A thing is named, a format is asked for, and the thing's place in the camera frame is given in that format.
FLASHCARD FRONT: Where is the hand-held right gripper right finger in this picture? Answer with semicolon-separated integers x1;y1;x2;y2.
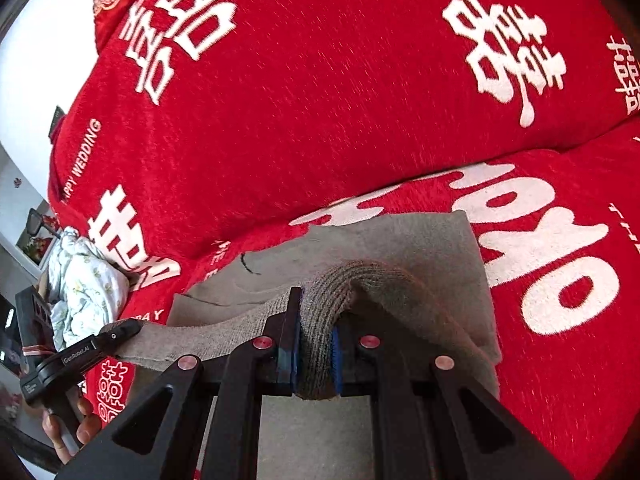
331;322;576;480

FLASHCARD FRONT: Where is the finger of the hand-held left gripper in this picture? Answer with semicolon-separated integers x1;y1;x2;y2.
102;320;143;353

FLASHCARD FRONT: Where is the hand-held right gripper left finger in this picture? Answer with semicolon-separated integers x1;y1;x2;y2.
60;287;303;480

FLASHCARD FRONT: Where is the grey knitted sweater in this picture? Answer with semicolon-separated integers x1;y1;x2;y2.
120;212;503;480

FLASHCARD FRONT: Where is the person's left hand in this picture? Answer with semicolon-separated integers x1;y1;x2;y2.
42;395;103;463

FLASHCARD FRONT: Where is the red wedding sofa cover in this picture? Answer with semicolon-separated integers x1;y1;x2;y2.
45;0;640;480

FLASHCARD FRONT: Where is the white floral blanket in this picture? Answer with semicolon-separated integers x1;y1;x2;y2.
47;227;131;351

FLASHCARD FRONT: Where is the black ribbed object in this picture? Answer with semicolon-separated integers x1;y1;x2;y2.
15;290;53;376

